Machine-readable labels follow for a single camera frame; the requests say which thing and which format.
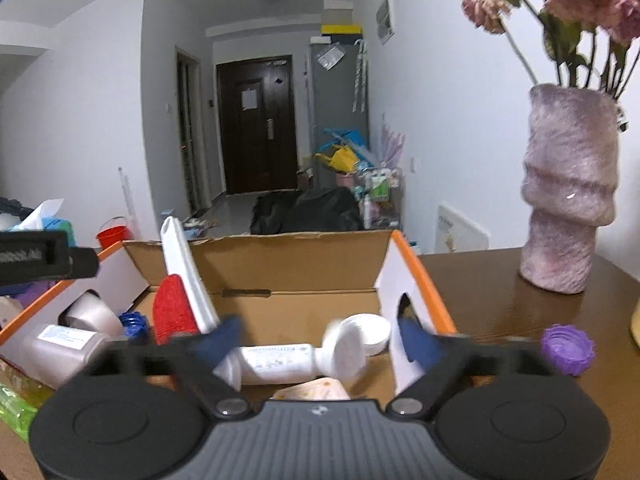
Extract purple toothed bottle cap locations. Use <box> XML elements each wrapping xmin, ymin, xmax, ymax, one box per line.
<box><xmin>541</xmin><ymin>324</ymin><xmax>597</xmax><ymax>377</ymax></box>

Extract grey refrigerator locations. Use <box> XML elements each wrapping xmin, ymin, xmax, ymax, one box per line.
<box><xmin>306</xmin><ymin>37</ymin><xmax>371</xmax><ymax>188</ymax></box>

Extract white leaning board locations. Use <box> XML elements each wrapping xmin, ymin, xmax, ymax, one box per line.
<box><xmin>434</xmin><ymin>203</ymin><xmax>491</xmax><ymax>255</ymax></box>

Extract green spray bottle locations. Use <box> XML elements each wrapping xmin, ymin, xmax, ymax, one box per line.
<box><xmin>0</xmin><ymin>382</ymin><xmax>53</xmax><ymax>443</ymax></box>

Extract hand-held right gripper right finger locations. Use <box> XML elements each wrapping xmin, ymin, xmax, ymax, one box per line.
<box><xmin>387</xmin><ymin>317</ymin><xmax>571</xmax><ymax>418</ymax></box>

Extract white power adapter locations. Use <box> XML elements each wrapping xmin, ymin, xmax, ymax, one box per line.
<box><xmin>272</xmin><ymin>379</ymin><xmax>351</xmax><ymax>402</ymax></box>

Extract white cylinder cap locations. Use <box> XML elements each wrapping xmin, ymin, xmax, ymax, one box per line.
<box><xmin>60</xmin><ymin>290</ymin><xmax>124</xmax><ymax>337</ymax></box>

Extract red bucket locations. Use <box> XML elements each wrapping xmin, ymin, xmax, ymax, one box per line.
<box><xmin>96</xmin><ymin>216</ymin><xmax>132</xmax><ymax>251</ymax></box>

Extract blue tissue pack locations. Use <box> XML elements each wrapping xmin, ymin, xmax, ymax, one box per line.
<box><xmin>10</xmin><ymin>198</ymin><xmax>78</xmax><ymax>248</ymax></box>

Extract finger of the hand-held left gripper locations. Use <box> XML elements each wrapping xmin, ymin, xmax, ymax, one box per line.
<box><xmin>67</xmin><ymin>247</ymin><xmax>100</xmax><ymax>280</ymax></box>

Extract red and white lint brush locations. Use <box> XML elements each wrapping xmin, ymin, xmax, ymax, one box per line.
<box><xmin>151</xmin><ymin>216</ymin><xmax>221</xmax><ymax>346</ymax></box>

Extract white mop stick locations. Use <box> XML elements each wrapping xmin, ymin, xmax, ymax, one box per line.
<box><xmin>118</xmin><ymin>166</ymin><xmax>143</xmax><ymax>241</ymax></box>

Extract white folded umbrellas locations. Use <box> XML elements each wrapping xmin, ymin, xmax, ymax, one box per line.
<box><xmin>352</xmin><ymin>39</ymin><xmax>369</xmax><ymax>113</ymax></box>

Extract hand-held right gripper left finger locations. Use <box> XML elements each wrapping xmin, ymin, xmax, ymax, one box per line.
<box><xmin>75</xmin><ymin>316</ymin><xmax>253</xmax><ymax>418</ymax></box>

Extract white labelled bottle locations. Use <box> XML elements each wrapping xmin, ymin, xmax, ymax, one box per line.
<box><xmin>0</xmin><ymin>323</ymin><xmax>113</xmax><ymax>390</ymax></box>

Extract yellow bag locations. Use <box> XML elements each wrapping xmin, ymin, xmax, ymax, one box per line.
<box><xmin>315</xmin><ymin>144</ymin><xmax>357</xmax><ymax>173</ymax></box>

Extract purple tissue pack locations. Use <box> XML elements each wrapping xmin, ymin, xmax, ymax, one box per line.
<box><xmin>0</xmin><ymin>280</ymin><xmax>56</xmax><ymax>311</ymax></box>

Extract white tube bottle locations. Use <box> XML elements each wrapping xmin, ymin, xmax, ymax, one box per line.
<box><xmin>212</xmin><ymin>343</ymin><xmax>326</xmax><ymax>387</ymax></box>

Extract blue toothed bottle cap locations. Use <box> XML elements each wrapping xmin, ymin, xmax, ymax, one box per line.
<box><xmin>119</xmin><ymin>311</ymin><xmax>151</xmax><ymax>343</ymax></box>

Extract red cardboard box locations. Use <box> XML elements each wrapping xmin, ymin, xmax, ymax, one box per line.
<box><xmin>0</xmin><ymin>229</ymin><xmax>458</xmax><ymax>398</ymax></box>

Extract white round lid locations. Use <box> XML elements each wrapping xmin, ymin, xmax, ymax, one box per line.
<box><xmin>350</xmin><ymin>313</ymin><xmax>392</xmax><ymax>357</ymax></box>

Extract metal rolling cart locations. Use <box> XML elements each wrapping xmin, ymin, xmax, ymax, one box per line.
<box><xmin>356</xmin><ymin>165</ymin><xmax>405</xmax><ymax>231</ymax></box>

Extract purple plastic decoration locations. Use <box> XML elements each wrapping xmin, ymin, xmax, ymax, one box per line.
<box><xmin>380</xmin><ymin>112</ymin><xmax>407</xmax><ymax>166</ymax></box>

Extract pink ceramic vase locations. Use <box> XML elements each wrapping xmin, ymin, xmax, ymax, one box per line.
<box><xmin>519</xmin><ymin>84</ymin><xmax>620</xmax><ymax>294</ymax></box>

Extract dark entrance door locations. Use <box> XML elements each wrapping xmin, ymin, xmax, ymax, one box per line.
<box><xmin>216</xmin><ymin>55</ymin><xmax>299</xmax><ymax>196</ymax></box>

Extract black bag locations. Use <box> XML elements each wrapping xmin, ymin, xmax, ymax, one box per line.
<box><xmin>250</xmin><ymin>186</ymin><xmax>366</xmax><ymax>235</ymax></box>

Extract white electric panel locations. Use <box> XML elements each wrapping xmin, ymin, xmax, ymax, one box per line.
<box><xmin>375</xmin><ymin>0</ymin><xmax>396</xmax><ymax>46</ymax></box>

